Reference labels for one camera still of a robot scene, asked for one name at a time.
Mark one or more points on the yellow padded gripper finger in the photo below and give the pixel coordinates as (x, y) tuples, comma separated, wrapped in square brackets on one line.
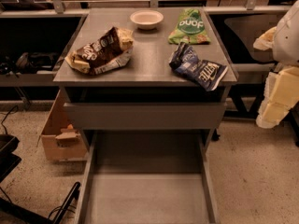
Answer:
[(281, 94), (265, 41)]

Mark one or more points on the brown chip bag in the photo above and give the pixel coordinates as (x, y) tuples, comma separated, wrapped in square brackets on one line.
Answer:
[(111, 51)]

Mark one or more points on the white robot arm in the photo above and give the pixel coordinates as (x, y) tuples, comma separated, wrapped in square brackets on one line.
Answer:
[(286, 39)]

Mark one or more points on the green chip bag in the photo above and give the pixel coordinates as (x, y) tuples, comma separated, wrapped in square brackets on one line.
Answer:
[(190, 28)]

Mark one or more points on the closed top drawer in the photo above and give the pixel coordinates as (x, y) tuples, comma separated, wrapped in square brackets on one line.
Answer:
[(145, 116)]

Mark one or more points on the blue chip bag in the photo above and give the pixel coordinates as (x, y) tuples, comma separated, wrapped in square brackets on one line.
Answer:
[(185, 62)]

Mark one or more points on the open middle drawer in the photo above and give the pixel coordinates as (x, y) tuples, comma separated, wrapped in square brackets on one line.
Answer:
[(147, 177)]

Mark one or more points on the grey drawer cabinet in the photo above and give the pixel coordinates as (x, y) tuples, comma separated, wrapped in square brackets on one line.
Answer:
[(147, 78)]

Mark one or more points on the white bowl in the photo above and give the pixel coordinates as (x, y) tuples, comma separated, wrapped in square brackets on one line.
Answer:
[(146, 19)]

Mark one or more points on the cardboard box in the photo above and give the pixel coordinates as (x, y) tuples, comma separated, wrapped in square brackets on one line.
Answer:
[(60, 140)]

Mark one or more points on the black headphones on shelf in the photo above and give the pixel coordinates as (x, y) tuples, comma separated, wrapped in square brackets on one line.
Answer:
[(32, 62)]

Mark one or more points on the black chair base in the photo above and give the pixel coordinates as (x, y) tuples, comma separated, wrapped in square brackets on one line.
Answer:
[(18, 188)]

